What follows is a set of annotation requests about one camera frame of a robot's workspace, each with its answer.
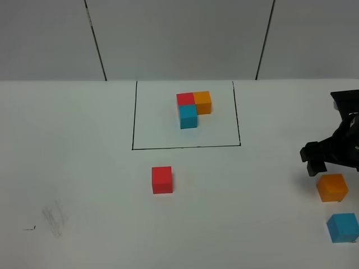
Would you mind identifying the blue template cube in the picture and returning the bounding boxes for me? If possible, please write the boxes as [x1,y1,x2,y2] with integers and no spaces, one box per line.
[178,104,198,129]

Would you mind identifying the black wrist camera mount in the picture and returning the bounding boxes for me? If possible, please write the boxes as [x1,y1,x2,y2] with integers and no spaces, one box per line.
[330,90,359,120]

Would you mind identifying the orange template cube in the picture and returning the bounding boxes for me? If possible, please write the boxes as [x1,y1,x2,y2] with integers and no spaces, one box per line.
[193,91,212,115]

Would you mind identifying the red template cube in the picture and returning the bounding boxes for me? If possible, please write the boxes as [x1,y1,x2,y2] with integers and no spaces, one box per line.
[176,92,196,114]

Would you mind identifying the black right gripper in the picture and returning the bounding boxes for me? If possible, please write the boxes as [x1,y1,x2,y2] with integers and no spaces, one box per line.
[300,114,358,177]

